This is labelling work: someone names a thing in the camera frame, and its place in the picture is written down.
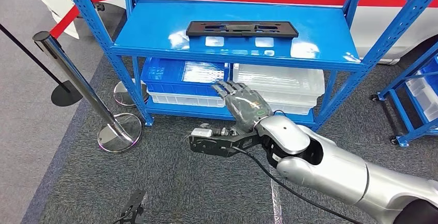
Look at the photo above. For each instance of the clear floor tape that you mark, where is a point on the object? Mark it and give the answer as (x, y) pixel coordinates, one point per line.
(275, 202)

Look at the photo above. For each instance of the black stanchion with round base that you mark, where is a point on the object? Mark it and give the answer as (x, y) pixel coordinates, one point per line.
(66, 96)

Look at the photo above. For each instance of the blue metal shelf rack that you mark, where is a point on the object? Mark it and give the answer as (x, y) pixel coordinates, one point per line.
(154, 27)

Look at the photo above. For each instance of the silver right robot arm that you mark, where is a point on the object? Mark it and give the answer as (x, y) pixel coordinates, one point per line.
(342, 171)

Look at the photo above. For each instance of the white storage bin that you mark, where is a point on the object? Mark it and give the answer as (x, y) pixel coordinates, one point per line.
(422, 99)

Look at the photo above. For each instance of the blue wheeled shelf rack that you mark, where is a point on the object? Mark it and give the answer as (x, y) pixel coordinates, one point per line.
(407, 73)

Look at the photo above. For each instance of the blue storage bin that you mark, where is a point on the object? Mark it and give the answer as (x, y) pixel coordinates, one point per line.
(431, 73)

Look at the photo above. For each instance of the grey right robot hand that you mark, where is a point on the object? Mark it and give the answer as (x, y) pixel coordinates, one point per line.
(246, 106)

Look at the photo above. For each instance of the long black plastic part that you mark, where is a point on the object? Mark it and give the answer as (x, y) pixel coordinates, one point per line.
(239, 29)

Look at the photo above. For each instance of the black bracket at robot's left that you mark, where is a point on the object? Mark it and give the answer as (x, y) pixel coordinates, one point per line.
(135, 202)

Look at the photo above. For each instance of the blue plastic crate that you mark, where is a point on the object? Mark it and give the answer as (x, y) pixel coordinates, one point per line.
(164, 75)

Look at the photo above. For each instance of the white crate under blue crate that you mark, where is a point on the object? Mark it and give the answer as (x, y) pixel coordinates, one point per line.
(184, 100)

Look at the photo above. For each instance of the wrist camera with black bracket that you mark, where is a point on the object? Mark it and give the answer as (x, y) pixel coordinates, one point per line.
(205, 132)

